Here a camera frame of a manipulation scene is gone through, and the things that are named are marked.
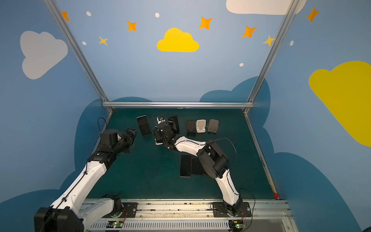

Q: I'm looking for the black phone stand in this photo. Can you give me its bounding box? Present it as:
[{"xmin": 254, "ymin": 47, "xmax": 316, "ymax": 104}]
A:
[{"xmin": 186, "ymin": 120, "xmax": 197, "ymax": 134}]

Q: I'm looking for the purple phone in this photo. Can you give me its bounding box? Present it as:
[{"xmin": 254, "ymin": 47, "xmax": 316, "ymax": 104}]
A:
[{"xmin": 179, "ymin": 155, "xmax": 192, "ymax": 177}]

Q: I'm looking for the white phone stand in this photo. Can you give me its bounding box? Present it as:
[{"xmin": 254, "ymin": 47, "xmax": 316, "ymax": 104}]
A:
[{"xmin": 196, "ymin": 119, "xmax": 206, "ymax": 133}]

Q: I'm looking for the round wooden phone stand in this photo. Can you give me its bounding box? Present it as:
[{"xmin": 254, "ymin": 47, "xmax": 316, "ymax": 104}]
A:
[{"xmin": 207, "ymin": 119, "xmax": 219, "ymax": 133}]

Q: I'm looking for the white-edged phone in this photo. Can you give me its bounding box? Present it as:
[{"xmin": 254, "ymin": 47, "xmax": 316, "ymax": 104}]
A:
[{"xmin": 155, "ymin": 138, "xmax": 163, "ymax": 146}]

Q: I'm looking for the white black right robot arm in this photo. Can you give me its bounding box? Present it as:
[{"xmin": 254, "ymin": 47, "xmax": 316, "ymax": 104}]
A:
[{"xmin": 154, "ymin": 116, "xmax": 243, "ymax": 217}]

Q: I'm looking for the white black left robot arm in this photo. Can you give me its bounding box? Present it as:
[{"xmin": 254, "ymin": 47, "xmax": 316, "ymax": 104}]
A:
[{"xmin": 34, "ymin": 129, "xmax": 137, "ymax": 232}]

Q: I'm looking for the horizontal aluminium back bar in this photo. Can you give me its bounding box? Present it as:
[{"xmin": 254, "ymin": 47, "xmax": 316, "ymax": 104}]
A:
[{"xmin": 102, "ymin": 101, "xmax": 254, "ymax": 108}]

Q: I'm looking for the left circuit board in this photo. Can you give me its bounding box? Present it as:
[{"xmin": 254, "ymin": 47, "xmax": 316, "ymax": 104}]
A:
[{"xmin": 106, "ymin": 221, "xmax": 124, "ymax": 229}]

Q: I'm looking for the circuit board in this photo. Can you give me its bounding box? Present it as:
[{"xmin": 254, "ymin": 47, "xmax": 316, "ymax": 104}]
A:
[
  {"xmin": 106, "ymin": 221, "xmax": 124, "ymax": 229},
  {"xmin": 228, "ymin": 220, "xmax": 246, "ymax": 232}
]

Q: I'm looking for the right circuit board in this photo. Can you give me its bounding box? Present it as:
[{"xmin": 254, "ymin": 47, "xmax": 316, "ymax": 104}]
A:
[{"xmin": 228, "ymin": 220, "xmax": 246, "ymax": 232}]

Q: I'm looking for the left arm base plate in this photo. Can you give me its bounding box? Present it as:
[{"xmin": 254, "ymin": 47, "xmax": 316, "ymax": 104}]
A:
[{"xmin": 108, "ymin": 202, "xmax": 138, "ymax": 218}]

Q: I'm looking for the aluminium rail front frame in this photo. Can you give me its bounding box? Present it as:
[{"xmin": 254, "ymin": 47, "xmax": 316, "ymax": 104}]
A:
[{"xmin": 87, "ymin": 199, "xmax": 298, "ymax": 232}]

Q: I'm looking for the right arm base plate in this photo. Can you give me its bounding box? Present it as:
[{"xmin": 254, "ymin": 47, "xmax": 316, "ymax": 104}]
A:
[{"xmin": 210, "ymin": 202, "xmax": 252, "ymax": 218}]

